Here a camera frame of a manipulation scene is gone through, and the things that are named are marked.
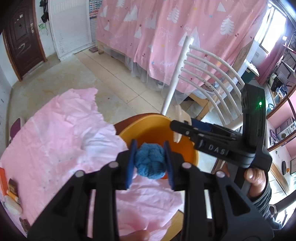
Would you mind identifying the blue knitted ball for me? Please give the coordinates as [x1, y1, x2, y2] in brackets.
[135, 143, 166, 179]

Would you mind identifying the orange cardboard box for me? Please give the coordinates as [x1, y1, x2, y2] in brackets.
[0, 168, 8, 196]

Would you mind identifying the right hand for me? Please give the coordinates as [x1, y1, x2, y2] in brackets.
[244, 168, 266, 199]

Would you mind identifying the orange plastic basin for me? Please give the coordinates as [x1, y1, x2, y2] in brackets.
[118, 114, 199, 181]

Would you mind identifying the white metal chair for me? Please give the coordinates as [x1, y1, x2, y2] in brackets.
[161, 36, 245, 130]

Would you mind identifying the pink bed sheet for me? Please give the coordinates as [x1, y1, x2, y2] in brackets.
[1, 88, 183, 240]

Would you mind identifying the pink tree pattern curtain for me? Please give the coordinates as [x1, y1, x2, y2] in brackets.
[96, 1, 267, 87]

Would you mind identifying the maroon body scale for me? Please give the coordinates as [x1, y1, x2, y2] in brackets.
[9, 118, 23, 142]

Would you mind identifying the white wardrobe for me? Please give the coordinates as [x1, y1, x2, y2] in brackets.
[48, 0, 93, 61]

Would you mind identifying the dark brown door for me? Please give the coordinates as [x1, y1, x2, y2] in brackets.
[4, 0, 47, 81]

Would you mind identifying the colourful wall chart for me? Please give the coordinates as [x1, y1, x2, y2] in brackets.
[89, 0, 102, 19]

